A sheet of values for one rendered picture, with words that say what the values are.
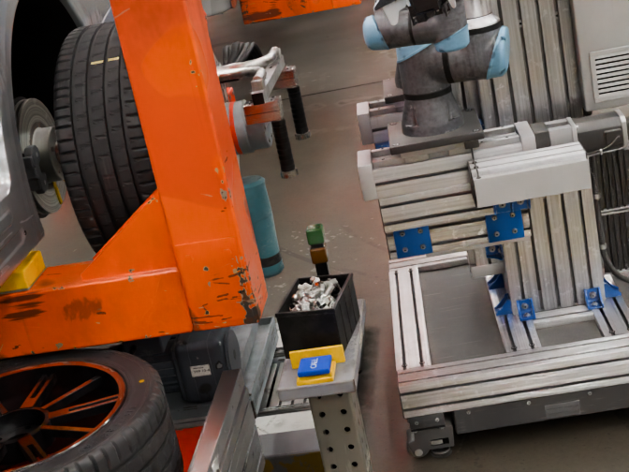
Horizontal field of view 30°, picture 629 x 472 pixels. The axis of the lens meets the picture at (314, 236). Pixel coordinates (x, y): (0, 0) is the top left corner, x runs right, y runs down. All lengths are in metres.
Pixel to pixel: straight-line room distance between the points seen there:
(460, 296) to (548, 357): 0.53
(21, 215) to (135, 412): 0.61
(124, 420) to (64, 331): 0.42
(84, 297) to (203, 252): 0.31
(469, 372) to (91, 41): 1.25
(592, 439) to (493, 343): 0.35
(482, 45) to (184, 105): 0.70
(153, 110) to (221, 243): 0.33
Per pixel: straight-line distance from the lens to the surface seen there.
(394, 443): 3.16
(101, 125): 2.87
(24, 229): 2.84
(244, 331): 3.43
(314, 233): 2.81
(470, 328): 3.22
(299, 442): 2.99
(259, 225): 3.02
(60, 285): 2.80
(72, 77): 2.96
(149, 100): 2.57
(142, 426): 2.46
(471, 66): 2.76
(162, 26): 2.53
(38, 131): 3.29
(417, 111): 2.81
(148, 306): 2.74
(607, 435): 3.07
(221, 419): 2.62
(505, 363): 2.96
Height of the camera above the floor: 1.59
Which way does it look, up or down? 20 degrees down
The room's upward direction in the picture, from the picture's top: 12 degrees counter-clockwise
